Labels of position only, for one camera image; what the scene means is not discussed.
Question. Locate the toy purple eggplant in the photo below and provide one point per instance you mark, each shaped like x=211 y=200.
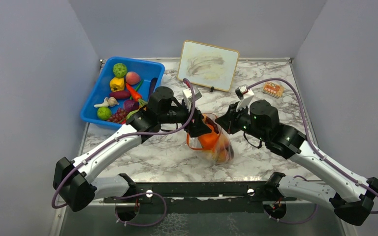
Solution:
x=152 y=86

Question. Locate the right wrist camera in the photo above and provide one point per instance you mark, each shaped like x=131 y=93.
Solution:
x=245 y=96

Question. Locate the orange snack packet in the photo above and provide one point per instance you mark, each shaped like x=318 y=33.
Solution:
x=273 y=89

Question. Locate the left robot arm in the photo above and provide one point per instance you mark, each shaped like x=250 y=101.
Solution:
x=77 y=182

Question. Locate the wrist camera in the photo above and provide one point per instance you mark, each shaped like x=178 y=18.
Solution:
x=188 y=97
x=245 y=96

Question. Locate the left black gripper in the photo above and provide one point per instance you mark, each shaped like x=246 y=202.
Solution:
x=198 y=127

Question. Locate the toy orange tangerine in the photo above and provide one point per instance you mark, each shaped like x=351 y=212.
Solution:
x=208 y=141

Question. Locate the clear zip top bag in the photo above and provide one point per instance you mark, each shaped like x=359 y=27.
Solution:
x=208 y=155

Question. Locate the toy garlic bulb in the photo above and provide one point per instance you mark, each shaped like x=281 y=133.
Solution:
x=112 y=102

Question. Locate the blue plastic bin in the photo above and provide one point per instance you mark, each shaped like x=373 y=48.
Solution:
x=147 y=70

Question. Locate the toy peach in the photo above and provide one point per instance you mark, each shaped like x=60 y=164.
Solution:
x=132 y=78
x=225 y=151

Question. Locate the whiteboard on stand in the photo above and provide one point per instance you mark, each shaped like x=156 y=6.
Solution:
x=208 y=65

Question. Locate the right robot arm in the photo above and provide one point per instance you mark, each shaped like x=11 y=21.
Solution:
x=349 y=196

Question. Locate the toy green cabbage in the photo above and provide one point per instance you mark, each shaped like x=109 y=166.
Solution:
x=130 y=114

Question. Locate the toy green crinkled lime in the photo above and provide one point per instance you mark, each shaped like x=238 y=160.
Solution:
x=104 y=113

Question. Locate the toy green chili pepper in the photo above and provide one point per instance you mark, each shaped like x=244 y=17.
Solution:
x=138 y=86

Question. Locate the toy red grapes bunch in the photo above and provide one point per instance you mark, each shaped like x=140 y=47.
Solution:
x=119 y=116

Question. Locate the toy purple sweet potato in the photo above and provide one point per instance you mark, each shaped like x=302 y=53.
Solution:
x=120 y=95

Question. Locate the toy peach bottom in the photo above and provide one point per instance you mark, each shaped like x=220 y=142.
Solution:
x=225 y=151

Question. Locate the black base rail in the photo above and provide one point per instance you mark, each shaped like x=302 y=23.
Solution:
x=196 y=197

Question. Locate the toy green lettuce ball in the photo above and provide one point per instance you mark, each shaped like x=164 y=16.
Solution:
x=120 y=70

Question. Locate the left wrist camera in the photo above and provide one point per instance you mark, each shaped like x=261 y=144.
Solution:
x=188 y=97

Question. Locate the toy yellow bell pepper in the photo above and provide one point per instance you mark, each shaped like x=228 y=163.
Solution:
x=117 y=84

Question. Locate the toy carrot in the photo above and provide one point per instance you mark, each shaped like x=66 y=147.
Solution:
x=141 y=102

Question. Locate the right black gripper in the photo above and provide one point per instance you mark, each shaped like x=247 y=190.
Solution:
x=228 y=121

